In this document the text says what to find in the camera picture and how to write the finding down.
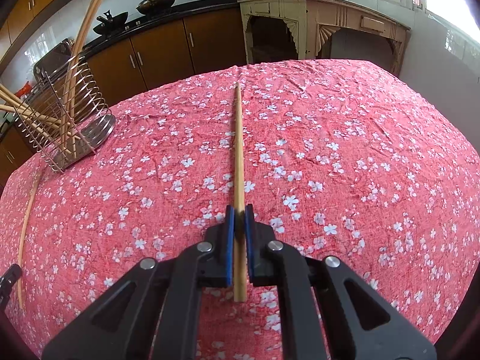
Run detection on wooden chopstick five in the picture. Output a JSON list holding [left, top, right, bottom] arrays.
[[16, 171, 43, 310]]

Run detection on wooden chopstick seven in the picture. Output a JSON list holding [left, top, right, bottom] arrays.
[[233, 83, 247, 302]]

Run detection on wooden chopstick one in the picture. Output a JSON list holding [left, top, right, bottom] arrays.
[[13, 100, 67, 156]]

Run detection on wooden chopstick eight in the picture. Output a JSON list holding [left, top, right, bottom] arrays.
[[1, 85, 60, 128]]

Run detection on wooden chopstick nine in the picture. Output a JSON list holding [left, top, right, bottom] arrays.
[[59, 0, 104, 147]]

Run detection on wooden chopstick two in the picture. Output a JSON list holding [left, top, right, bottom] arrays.
[[0, 104, 61, 125]]

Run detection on wooden chopstick six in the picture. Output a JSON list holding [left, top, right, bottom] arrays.
[[60, 0, 103, 158]]

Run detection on red floral tablecloth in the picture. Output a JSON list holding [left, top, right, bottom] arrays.
[[1, 60, 479, 353]]

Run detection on dark cutting board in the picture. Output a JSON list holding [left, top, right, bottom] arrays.
[[33, 38, 73, 84]]

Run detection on black wok left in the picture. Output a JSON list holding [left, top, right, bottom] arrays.
[[93, 11, 128, 35]]

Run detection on upper wooden cabinets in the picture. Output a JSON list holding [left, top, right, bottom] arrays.
[[1, 0, 72, 72]]

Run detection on wooden cabinets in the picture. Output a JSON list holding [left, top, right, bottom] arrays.
[[1, 0, 246, 185], [1, 0, 72, 72]]

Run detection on lower wooden cabinets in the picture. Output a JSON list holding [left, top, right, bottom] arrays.
[[1, 0, 246, 185]]

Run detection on lidded wok right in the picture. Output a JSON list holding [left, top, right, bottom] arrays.
[[137, 0, 176, 16]]

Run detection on cream wooden side table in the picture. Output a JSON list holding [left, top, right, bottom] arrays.
[[238, 0, 410, 77]]

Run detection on wire utensil holder basket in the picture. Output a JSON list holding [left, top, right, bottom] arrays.
[[13, 39, 116, 172]]

